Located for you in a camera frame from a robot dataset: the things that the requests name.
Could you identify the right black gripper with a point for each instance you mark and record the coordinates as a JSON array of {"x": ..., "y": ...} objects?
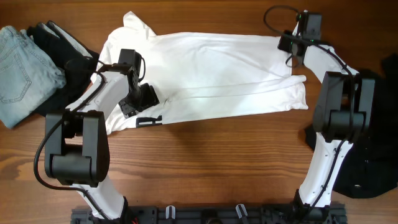
[{"x": 286, "y": 45}]

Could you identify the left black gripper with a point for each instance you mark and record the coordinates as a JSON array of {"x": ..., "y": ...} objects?
[{"x": 151, "y": 98}]

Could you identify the black garment right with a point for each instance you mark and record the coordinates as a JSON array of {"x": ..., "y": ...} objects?
[{"x": 370, "y": 167}]

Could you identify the white t-shirt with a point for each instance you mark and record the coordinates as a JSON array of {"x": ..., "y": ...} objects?
[{"x": 204, "y": 76}]

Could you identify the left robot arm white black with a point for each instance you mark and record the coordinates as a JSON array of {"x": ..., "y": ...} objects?
[{"x": 74, "y": 154}]

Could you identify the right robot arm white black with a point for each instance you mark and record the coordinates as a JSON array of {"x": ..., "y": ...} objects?
[{"x": 342, "y": 114}]

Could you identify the black folded garment left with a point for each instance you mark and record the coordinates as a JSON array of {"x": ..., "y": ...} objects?
[{"x": 69, "y": 54}]

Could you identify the light blue jeans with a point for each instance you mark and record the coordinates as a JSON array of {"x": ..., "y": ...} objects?
[{"x": 28, "y": 76}]

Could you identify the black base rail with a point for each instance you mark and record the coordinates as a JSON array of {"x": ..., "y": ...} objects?
[{"x": 276, "y": 213}]

